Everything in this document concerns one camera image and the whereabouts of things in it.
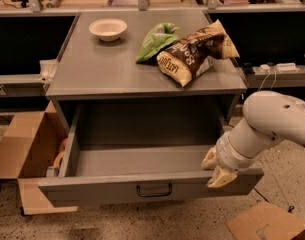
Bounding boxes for open cardboard box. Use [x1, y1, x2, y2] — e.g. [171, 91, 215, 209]
[0, 102, 78, 215]

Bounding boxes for green chip bag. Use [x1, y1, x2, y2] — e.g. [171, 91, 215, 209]
[136, 22, 179, 63]

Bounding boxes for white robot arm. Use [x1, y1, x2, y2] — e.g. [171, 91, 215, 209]
[201, 91, 305, 188]

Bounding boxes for white power strip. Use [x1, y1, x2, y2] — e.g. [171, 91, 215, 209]
[260, 63, 299, 73]

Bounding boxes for grey top drawer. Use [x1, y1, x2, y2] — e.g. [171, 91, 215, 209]
[37, 98, 265, 209]

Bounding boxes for white bowl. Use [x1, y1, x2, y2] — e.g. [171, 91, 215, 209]
[89, 18, 127, 42]

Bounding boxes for black floor cable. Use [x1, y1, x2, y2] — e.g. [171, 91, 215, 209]
[255, 188, 296, 214]

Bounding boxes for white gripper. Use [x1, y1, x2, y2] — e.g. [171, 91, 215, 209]
[201, 132, 256, 188]

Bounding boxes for flat cardboard piece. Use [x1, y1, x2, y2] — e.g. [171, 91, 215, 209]
[227, 202, 305, 240]

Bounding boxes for brown chip bag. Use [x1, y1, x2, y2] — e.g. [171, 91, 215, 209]
[157, 20, 239, 87]

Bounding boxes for grey drawer cabinet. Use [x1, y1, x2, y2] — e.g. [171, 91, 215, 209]
[46, 8, 246, 129]

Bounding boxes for items inside cardboard box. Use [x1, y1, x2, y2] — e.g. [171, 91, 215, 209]
[46, 138, 68, 177]

